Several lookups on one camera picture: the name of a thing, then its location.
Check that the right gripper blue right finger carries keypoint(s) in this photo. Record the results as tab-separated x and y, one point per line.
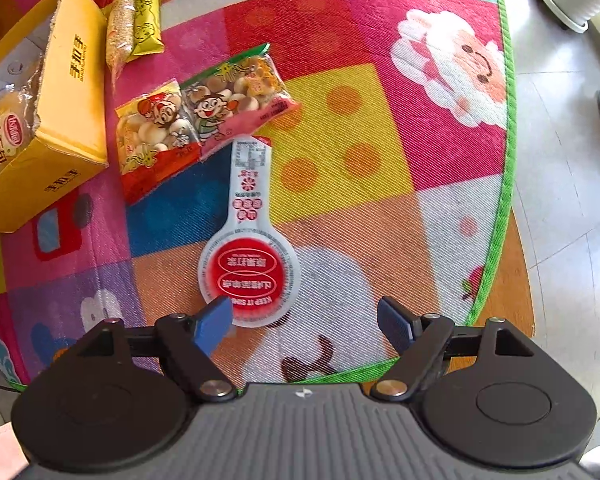
420	342

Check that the small bread pack upper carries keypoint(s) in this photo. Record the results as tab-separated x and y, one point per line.
16	119

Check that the yellow snack bar wrapper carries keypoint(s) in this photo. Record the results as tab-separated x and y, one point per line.
146	29

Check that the yellow cardboard box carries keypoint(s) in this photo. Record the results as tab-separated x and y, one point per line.
69	141

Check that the white spoon-shaped jelly pack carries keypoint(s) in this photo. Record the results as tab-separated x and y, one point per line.
248	260

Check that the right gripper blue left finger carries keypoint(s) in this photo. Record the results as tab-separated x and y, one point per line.
187	343

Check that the green pink mushroom biscuit bag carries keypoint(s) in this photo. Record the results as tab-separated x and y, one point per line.
235	98

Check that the red yellow biscuit bag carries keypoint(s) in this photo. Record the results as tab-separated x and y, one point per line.
155	140

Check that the clear sesame snack bar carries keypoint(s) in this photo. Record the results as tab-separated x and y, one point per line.
120	36

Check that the colourful cartoon play mat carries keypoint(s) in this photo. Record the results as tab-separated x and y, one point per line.
393	178

